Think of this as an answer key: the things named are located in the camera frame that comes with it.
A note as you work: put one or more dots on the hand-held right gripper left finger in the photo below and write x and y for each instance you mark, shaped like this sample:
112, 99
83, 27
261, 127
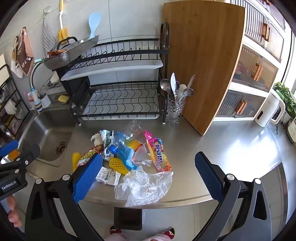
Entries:
87, 178

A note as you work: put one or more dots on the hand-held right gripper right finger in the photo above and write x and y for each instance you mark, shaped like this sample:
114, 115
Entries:
208, 178

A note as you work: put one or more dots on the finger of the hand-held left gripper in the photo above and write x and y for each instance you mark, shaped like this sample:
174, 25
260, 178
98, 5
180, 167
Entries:
27, 155
9, 147

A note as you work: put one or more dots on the white milk packet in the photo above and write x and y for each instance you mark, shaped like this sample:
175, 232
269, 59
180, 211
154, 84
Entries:
107, 176

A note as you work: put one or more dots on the red yellow snack packet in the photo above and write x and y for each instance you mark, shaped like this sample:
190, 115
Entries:
89, 154

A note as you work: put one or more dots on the yellow foam net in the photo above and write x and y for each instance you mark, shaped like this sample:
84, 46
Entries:
116, 165
75, 162

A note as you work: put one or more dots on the white tissue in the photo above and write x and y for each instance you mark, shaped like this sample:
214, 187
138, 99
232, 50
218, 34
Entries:
96, 139

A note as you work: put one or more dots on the clear plastic bag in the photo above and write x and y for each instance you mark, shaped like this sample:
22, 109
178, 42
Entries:
143, 187

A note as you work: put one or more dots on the black waste bin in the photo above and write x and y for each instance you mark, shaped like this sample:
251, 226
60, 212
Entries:
127, 220

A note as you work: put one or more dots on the person's left hand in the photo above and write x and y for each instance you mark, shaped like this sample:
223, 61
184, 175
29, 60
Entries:
15, 215

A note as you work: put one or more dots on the black shelf rack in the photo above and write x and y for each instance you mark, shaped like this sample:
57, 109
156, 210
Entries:
7, 129

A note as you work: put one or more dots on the stainless steel sink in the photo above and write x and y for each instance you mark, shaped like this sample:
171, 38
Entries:
46, 132

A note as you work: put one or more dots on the white glove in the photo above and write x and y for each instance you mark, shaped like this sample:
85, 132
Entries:
10, 107

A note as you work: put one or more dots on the green white wrapper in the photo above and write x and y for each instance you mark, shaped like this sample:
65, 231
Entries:
106, 141

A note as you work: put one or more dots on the blue plastic packet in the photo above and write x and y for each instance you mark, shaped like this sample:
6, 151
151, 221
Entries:
126, 155

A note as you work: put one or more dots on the orange candy packet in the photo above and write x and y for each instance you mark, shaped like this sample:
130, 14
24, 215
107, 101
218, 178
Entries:
159, 160

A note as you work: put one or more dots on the white cup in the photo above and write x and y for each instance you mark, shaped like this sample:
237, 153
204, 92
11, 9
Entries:
45, 102

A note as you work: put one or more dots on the small clear wrapper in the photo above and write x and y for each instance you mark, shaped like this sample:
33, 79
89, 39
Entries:
141, 157

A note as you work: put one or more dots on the orange yellow wrapper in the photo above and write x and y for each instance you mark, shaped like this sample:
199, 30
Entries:
135, 144

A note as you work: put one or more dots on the cartoon patterned slipper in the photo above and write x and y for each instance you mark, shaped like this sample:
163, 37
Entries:
115, 230
167, 233

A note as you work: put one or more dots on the pink fleece pants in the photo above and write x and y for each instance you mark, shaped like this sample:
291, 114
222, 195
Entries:
115, 238

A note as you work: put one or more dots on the yellow sponge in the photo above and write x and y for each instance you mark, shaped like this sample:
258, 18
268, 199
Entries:
63, 99

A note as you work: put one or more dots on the crushed clear plastic bottle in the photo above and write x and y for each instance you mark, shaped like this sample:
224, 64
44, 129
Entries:
133, 127

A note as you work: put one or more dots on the pink plastic packet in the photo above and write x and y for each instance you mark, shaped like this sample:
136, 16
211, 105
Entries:
148, 136

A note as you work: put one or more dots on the glass utensil holder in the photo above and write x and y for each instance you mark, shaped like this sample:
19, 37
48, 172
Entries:
174, 111

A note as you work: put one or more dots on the black dish rack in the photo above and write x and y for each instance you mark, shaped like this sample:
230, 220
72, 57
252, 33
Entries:
76, 92

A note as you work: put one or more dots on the white soap bar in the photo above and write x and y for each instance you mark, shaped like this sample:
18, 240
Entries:
55, 78

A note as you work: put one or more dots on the brown hanging towel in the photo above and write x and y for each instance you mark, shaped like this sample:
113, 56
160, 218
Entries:
24, 63

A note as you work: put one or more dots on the small metal spoon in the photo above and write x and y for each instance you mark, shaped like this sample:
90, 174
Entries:
189, 92

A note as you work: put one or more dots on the white electric kettle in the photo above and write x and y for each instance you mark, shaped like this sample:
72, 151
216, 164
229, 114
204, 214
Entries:
266, 109

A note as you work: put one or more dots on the white drip tray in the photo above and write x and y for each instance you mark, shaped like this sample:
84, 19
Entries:
111, 69
138, 99

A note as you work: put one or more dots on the white spoon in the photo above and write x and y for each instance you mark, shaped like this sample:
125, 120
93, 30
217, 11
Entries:
182, 88

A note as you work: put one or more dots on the white pot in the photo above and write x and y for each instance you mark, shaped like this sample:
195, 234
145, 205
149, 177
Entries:
292, 132

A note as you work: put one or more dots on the thin bottle brush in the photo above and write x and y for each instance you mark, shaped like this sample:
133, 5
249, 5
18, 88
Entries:
191, 81

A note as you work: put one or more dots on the metal colander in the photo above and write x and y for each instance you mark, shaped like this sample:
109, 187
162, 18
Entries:
60, 61

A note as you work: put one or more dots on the metal table knife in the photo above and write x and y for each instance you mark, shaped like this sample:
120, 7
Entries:
173, 83

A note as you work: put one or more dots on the pink hanging towel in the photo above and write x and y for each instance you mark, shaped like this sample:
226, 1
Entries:
29, 46

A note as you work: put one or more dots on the large metal spoon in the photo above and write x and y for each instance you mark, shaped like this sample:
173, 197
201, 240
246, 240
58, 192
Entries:
164, 84

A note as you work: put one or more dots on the green potted plant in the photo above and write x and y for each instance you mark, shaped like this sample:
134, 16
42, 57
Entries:
283, 92

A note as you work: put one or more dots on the grey hanging cloth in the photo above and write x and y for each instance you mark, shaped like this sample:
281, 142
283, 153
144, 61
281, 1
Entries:
48, 37

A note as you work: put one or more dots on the bamboo cutting board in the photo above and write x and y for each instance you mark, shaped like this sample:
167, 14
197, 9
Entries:
203, 58

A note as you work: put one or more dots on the stainless steel pan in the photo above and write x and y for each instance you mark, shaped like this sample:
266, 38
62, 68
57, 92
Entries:
85, 44

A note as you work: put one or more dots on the yellow sponge brush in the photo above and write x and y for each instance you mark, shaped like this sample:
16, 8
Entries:
62, 33

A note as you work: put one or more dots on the white storage cabinet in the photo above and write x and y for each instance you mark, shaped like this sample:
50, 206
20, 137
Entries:
249, 45

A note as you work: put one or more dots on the blue rice paddle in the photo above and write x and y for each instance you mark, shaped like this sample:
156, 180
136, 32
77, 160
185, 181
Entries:
94, 22

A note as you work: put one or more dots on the wall hook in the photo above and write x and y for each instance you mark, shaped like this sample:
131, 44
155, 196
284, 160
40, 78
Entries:
47, 10

